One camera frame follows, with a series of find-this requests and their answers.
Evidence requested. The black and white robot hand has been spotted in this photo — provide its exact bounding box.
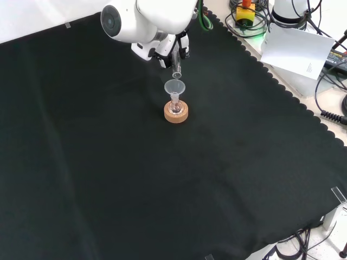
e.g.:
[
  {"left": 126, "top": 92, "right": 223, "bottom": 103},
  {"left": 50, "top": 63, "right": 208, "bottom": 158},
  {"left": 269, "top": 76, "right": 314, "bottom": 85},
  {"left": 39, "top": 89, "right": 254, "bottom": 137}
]
[{"left": 131, "top": 29, "right": 191, "bottom": 70}]

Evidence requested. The clear graduated cylinder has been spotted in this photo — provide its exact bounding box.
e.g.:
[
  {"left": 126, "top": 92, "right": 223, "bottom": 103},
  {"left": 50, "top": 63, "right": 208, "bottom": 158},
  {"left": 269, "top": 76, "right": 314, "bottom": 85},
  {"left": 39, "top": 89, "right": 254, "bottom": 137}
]
[{"left": 171, "top": 43, "right": 183, "bottom": 80}]

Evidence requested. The round-bottom glass flask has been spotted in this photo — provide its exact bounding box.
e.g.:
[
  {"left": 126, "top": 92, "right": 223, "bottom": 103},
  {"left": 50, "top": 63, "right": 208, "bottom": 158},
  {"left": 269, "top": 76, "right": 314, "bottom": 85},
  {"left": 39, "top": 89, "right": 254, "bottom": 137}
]
[{"left": 168, "top": 92, "right": 183, "bottom": 115}]

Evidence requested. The clear plastic funnel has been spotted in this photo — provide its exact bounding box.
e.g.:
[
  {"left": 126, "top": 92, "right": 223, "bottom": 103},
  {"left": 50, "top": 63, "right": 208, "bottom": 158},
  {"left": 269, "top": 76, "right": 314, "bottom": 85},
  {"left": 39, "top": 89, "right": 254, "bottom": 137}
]
[{"left": 164, "top": 79, "right": 187, "bottom": 101}]

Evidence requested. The yellow emergency stop button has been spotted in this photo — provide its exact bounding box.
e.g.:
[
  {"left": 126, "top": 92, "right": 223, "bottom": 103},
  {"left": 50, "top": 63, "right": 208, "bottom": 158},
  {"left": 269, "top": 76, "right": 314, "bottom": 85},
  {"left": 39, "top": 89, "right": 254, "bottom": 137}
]
[{"left": 235, "top": 0, "right": 256, "bottom": 29}]

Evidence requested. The black bench cloth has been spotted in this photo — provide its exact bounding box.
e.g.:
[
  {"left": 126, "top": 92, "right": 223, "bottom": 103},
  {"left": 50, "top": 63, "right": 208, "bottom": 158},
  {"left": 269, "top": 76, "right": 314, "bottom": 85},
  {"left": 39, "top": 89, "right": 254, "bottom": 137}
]
[{"left": 0, "top": 8, "right": 347, "bottom": 260}]

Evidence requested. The pale white board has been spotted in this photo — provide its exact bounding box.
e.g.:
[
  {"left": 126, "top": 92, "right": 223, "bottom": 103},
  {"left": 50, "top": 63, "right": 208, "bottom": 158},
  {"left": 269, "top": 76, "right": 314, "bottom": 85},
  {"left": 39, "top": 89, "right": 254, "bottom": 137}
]
[{"left": 259, "top": 22, "right": 336, "bottom": 81}]

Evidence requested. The black power adapter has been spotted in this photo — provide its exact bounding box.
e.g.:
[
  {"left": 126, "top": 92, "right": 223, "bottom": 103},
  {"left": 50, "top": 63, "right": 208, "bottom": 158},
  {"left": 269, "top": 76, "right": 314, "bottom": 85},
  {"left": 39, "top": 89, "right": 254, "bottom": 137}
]
[{"left": 324, "top": 48, "right": 347, "bottom": 74}]

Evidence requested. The green cable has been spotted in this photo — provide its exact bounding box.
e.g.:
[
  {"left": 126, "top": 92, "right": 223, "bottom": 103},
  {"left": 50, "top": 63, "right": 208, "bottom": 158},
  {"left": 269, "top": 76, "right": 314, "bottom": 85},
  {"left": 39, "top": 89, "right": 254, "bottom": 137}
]
[{"left": 198, "top": 0, "right": 215, "bottom": 31}]

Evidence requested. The cork ring stand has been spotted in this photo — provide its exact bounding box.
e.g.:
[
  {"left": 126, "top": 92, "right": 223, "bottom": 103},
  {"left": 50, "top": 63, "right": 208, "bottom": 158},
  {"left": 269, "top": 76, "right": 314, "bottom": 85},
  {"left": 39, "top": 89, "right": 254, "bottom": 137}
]
[{"left": 164, "top": 99, "right": 189, "bottom": 124}]

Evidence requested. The black coiled cable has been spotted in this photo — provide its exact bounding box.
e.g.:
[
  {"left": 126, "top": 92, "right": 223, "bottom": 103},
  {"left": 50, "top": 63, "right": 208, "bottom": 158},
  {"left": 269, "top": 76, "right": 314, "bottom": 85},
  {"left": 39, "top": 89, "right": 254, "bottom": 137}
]
[{"left": 320, "top": 110, "right": 347, "bottom": 124}]

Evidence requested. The white bench bracket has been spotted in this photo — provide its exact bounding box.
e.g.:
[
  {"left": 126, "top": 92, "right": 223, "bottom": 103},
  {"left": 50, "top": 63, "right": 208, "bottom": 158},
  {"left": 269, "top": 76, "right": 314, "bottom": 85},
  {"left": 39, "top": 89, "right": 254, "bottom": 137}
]
[{"left": 322, "top": 201, "right": 347, "bottom": 231}]

